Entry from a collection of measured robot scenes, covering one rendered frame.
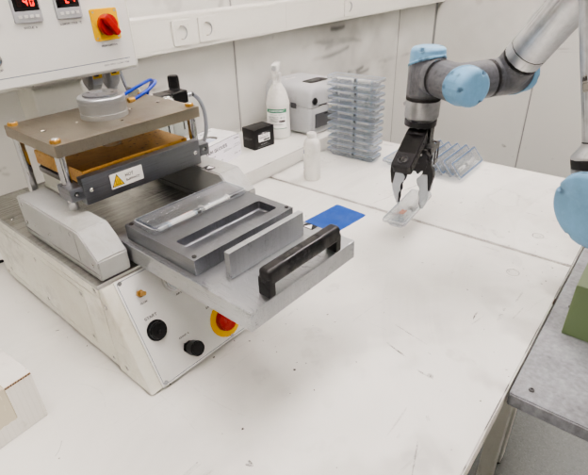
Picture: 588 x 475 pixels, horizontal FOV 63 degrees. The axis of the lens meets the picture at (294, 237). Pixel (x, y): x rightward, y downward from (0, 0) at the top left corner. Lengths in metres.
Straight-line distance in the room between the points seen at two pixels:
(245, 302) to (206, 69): 1.20
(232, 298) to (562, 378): 0.55
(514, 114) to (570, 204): 2.31
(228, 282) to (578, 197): 0.49
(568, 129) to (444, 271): 2.05
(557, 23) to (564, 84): 1.98
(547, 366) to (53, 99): 1.00
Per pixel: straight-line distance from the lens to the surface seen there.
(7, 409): 0.81
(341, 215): 1.27
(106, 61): 1.06
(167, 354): 0.81
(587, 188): 0.76
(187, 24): 1.57
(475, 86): 1.00
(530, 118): 3.05
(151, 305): 0.79
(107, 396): 0.84
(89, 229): 0.77
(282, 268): 0.59
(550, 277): 1.13
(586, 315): 0.95
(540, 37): 1.03
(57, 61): 1.02
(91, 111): 0.88
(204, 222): 0.73
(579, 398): 0.88
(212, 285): 0.64
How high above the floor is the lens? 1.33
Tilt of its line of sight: 30 degrees down
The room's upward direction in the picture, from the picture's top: 2 degrees counter-clockwise
